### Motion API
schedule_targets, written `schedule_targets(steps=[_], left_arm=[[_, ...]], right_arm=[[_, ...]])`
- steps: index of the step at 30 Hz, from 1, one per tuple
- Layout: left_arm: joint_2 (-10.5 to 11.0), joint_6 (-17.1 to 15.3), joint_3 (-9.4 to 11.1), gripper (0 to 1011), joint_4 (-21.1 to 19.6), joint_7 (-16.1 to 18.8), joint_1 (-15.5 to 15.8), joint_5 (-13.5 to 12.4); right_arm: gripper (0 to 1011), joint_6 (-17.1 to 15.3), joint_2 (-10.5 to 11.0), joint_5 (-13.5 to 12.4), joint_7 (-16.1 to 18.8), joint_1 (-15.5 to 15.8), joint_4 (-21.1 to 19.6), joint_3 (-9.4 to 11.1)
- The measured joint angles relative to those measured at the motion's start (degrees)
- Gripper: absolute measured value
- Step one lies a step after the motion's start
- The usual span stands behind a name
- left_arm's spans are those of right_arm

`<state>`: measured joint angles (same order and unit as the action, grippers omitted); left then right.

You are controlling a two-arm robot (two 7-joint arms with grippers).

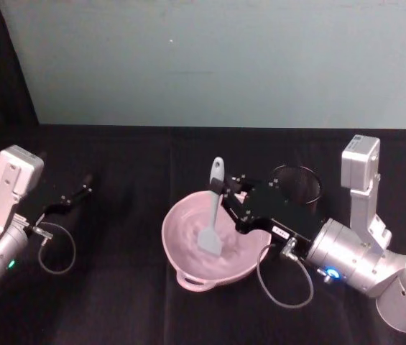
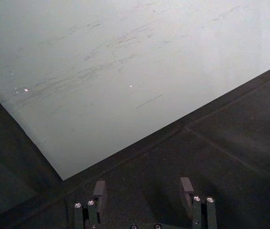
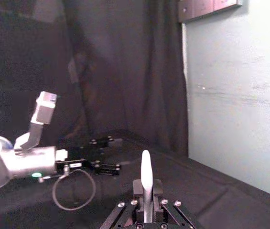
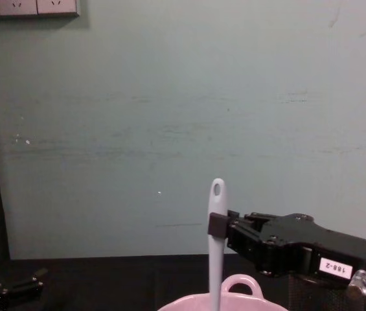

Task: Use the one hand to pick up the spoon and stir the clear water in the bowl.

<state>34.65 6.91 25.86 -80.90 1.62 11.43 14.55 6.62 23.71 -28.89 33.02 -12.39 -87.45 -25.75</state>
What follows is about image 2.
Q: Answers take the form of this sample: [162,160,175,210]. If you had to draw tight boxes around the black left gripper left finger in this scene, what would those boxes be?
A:
[74,180,108,229]

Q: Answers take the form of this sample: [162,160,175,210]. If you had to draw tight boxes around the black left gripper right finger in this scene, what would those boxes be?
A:
[179,177,218,229]

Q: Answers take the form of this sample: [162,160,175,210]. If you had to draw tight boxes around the black table cloth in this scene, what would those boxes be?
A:
[0,60,270,229]

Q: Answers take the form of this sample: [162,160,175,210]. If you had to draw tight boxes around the plain pale wall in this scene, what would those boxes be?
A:
[0,0,270,181]

